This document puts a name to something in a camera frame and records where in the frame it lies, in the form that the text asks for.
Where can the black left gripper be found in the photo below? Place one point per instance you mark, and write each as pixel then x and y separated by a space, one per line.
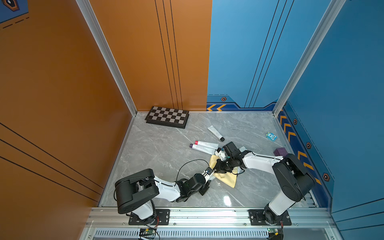
pixel 205 188

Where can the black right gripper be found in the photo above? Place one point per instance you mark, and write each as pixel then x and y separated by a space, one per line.
pixel 219 168

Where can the yellow cleaning cloth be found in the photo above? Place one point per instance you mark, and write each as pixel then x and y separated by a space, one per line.
pixel 227 178

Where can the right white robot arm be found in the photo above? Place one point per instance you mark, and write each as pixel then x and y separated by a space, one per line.
pixel 294 179

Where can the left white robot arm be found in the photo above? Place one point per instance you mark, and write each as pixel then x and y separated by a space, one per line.
pixel 135 193

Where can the white tube pink cap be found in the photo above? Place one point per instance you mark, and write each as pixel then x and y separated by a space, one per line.
pixel 207 144

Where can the white tube black cap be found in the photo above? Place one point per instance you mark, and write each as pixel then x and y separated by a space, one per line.
pixel 215 132

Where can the teal small toy card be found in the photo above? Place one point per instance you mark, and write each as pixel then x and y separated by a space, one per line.
pixel 271 137

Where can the purple cube box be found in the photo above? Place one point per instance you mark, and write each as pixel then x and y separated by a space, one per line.
pixel 280 152

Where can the folding chessboard box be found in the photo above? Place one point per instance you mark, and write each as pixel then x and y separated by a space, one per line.
pixel 167 117

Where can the left green circuit board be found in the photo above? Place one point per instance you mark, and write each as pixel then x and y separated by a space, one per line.
pixel 147 234

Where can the green circuit board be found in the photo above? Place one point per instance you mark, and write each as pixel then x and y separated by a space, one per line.
pixel 147 234
pixel 276 234

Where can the right green circuit board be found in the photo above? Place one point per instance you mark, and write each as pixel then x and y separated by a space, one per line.
pixel 276 234

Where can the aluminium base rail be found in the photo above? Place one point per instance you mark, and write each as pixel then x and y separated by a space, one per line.
pixel 211 224

